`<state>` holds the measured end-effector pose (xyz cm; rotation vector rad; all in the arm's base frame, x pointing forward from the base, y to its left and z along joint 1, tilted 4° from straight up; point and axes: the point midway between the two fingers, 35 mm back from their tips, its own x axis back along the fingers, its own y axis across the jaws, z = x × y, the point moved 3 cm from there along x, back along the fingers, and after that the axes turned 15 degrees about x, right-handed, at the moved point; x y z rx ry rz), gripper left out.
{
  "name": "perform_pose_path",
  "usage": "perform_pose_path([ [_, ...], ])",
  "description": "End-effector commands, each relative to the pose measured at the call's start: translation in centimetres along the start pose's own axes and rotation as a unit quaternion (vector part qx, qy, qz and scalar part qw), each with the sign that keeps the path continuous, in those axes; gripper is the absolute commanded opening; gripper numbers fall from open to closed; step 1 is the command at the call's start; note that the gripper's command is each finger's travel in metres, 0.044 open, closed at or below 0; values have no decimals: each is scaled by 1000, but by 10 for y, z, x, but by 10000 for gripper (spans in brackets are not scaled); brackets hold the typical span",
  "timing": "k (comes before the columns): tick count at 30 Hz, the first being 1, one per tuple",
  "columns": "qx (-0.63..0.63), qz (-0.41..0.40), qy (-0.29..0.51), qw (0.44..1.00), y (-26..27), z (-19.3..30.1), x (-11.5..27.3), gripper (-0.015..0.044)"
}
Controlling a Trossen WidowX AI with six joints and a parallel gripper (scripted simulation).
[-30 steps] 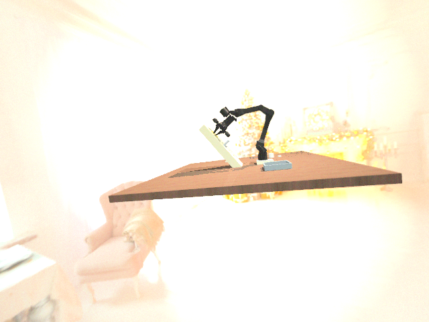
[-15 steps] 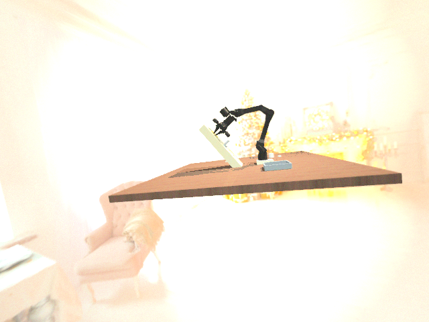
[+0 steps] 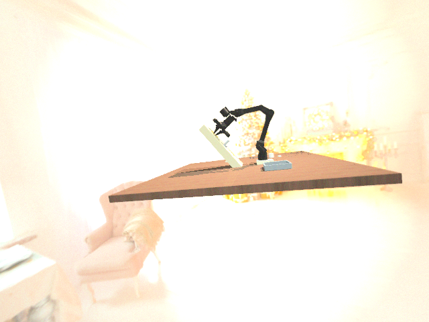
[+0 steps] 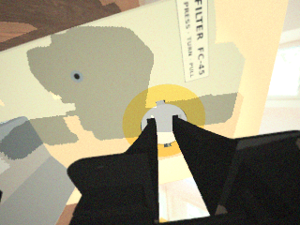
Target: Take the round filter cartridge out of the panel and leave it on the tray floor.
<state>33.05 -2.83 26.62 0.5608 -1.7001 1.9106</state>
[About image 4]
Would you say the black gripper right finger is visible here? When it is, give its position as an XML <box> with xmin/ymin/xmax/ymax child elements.
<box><xmin>172</xmin><ymin>116</ymin><xmax>300</xmax><ymax>215</ymax></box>

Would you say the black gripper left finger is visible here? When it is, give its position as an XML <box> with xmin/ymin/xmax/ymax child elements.
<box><xmin>67</xmin><ymin>118</ymin><xmax>159</xmax><ymax>222</ymax></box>

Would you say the white cylinder with two slots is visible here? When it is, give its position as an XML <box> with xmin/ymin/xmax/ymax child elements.
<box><xmin>142</xmin><ymin>100</ymin><xmax>187</xmax><ymax>144</ymax></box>

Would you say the pale yellow flat panel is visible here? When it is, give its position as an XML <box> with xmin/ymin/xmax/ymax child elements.
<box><xmin>0</xmin><ymin>0</ymin><xmax>289</xmax><ymax>167</ymax></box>

